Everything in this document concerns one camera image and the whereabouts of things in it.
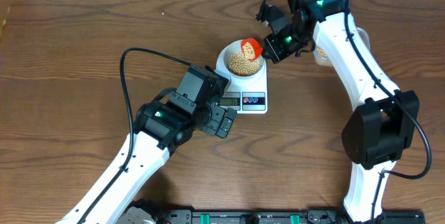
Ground soybeans in white bowl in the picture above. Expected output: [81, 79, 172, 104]
[227, 51, 260, 77]

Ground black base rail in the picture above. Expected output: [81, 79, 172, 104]
[121, 199, 426, 224]

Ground red plastic measuring scoop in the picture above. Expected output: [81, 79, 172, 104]
[241, 38, 263, 62]

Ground clear plastic container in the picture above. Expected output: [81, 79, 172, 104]
[314, 27, 371, 67]

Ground pile of soybeans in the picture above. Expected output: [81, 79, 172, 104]
[316, 46, 328, 59]

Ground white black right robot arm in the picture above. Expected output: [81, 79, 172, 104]
[257, 0, 424, 223]

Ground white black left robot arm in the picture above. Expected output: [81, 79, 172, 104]
[61, 85, 237, 223]

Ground white digital kitchen scale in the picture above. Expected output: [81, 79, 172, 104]
[216, 40, 268, 114]

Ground white round bowl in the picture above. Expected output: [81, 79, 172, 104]
[222, 38, 266, 77]

